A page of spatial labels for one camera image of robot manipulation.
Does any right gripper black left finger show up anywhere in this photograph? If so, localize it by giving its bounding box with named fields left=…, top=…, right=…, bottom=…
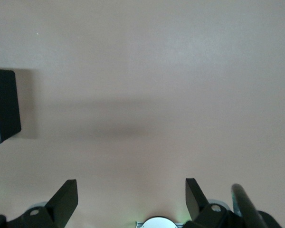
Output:
left=7, top=179, right=78, bottom=228

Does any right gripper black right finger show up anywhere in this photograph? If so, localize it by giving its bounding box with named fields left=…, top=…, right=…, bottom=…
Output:
left=185, top=178, right=236, bottom=228

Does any black rectangular plastic box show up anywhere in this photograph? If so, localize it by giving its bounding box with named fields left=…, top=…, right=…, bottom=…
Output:
left=0, top=67, right=22, bottom=145

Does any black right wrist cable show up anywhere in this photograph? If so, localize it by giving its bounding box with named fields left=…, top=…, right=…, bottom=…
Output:
left=231, top=183, right=265, bottom=228

